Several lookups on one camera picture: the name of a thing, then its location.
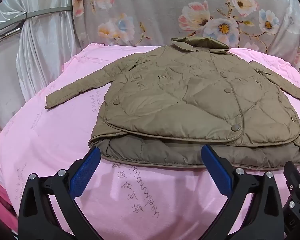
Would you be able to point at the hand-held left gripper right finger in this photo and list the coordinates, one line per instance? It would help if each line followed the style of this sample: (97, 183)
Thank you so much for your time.
(215, 170)

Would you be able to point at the pink printed bed sheet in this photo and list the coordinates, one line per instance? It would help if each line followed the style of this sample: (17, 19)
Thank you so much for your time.
(52, 130)

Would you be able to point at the white satin curtain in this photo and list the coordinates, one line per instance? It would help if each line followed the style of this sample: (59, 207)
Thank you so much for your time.
(40, 55)

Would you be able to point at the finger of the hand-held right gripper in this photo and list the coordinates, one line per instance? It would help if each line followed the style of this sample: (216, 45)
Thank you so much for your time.
(293, 177)

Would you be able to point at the grey floral cloth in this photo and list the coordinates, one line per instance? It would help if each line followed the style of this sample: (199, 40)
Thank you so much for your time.
(152, 12)

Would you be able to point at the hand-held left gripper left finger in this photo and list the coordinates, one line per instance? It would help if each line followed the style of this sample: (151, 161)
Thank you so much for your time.
(86, 170)

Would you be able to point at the grey metal rail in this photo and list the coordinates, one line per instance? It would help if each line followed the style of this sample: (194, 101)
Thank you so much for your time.
(47, 12)

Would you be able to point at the dark pink cloth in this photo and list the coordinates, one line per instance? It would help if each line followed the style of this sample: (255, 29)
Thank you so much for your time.
(0, 200)

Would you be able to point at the olive quilted jacket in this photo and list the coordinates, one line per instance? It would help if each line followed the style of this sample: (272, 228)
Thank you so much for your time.
(190, 92)

